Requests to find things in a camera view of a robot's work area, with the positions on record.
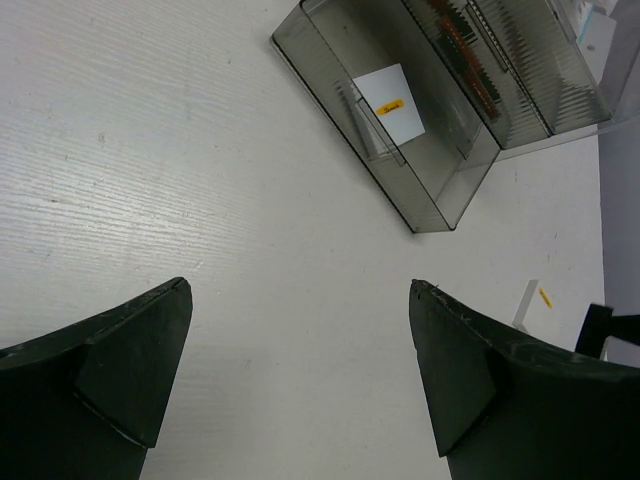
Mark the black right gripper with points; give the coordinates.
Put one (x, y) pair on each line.
(599, 325)

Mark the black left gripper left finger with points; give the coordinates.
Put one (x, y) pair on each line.
(88, 401)

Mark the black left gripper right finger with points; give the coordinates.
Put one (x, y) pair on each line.
(506, 405)

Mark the white blue sachet packet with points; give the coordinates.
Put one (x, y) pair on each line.
(585, 14)

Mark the clear acrylic makeup organizer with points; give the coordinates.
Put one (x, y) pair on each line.
(552, 90)

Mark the white pad with yellow stick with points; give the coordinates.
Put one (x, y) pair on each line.
(388, 93)

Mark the red lip gloss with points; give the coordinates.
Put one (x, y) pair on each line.
(455, 34)

